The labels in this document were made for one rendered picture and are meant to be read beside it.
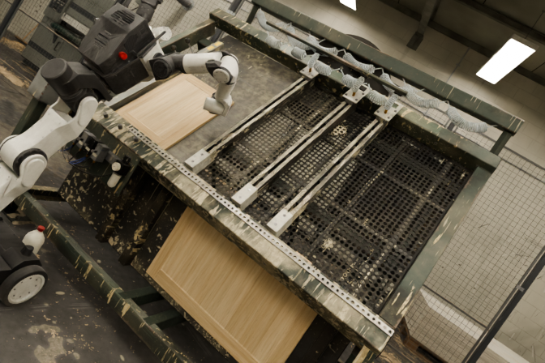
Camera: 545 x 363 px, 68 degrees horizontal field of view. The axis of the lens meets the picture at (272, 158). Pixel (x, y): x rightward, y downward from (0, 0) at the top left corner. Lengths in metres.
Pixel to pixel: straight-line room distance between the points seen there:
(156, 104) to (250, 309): 1.29
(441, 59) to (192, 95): 5.53
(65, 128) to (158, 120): 0.61
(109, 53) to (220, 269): 1.19
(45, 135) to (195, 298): 1.10
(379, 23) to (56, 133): 6.34
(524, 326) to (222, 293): 6.12
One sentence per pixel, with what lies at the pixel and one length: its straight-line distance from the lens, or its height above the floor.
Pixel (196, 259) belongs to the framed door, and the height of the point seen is 0.50.
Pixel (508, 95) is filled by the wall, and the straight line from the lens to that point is 7.58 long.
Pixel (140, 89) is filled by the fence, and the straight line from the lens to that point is 2.64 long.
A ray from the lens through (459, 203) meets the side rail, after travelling 2.28.
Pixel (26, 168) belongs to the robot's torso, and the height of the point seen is 0.60.
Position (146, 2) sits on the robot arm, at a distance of 2.52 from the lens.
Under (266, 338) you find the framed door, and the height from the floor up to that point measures 0.44.
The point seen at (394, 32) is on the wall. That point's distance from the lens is 7.59.
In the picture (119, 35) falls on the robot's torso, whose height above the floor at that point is 1.30.
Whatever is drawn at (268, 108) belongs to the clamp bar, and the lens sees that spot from 2.42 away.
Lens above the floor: 1.32
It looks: 4 degrees down
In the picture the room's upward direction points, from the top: 33 degrees clockwise
